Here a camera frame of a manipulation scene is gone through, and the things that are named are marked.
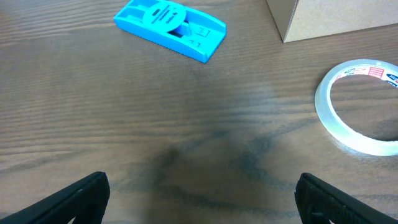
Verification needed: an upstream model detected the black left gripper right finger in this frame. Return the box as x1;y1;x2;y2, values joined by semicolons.
294;173;397;224

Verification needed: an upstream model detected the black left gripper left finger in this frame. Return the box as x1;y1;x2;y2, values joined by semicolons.
1;171;110;224

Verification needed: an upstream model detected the blue plastic tape dispenser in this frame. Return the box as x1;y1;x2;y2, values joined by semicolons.
114;0;227;63

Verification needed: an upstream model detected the large clear tape roll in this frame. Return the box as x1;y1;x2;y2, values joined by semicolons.
315;59;397;156

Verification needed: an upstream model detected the open cardboard box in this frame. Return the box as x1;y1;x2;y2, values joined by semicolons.
267;0;397;43

